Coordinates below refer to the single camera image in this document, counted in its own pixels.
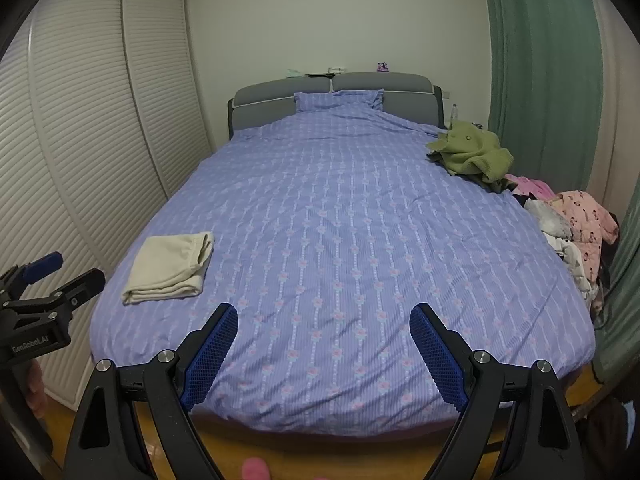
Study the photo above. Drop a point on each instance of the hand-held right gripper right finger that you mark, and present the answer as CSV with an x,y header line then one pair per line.
x,y
435,355

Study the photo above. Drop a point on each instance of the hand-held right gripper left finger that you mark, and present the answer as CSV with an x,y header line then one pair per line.
x,y
212,355

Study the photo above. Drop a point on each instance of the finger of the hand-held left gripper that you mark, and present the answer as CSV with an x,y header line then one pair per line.
x,y
45,264
85,284

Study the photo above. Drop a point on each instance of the cream pants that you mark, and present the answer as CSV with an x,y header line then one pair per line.
x,y
165,267

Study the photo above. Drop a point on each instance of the person's left forearm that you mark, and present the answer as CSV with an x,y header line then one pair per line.
x,y
35,385

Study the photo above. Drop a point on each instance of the pink slipper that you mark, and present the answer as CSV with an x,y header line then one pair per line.
x,y
255,471

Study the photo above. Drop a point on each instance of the white louvered wardrobe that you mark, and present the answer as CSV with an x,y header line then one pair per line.
x,y
90,135

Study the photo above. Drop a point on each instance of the purple floral duvet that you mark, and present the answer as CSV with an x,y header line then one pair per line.
x,y
325,235

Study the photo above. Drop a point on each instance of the white patterned garment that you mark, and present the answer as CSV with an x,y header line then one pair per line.
x,y
570,260

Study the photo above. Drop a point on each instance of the white fuzzy garment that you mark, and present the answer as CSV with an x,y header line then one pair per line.
x,y
547,217

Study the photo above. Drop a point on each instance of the dark cloth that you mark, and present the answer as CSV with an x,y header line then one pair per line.
x,y
525,201

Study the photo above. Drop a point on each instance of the dark bulky object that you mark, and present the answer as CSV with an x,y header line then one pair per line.
x,y
605,435

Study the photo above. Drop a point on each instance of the bright pink garment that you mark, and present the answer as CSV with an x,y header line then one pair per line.
x,y
532,186

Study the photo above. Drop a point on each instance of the pink printed pajama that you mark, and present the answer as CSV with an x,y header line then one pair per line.
x,y
587,220

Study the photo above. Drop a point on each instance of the green knit garment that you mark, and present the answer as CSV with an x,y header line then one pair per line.
x,y
475,155

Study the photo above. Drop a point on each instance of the green curtain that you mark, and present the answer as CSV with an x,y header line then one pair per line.
x,y
625,270
540,60

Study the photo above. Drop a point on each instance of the purple floral pillow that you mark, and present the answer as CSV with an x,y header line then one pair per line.
x,y
340,100

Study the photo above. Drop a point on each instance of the grey bed headboard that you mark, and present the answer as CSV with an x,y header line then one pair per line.
x,y
380,84

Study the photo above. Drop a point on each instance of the sheer cream curtain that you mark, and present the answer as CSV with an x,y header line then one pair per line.
x,y
617,135

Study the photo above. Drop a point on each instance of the small purple toy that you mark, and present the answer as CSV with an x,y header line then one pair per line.
x,y
383,67

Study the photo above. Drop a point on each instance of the pale green tissue pack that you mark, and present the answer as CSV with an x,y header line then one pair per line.
x,y
295,73

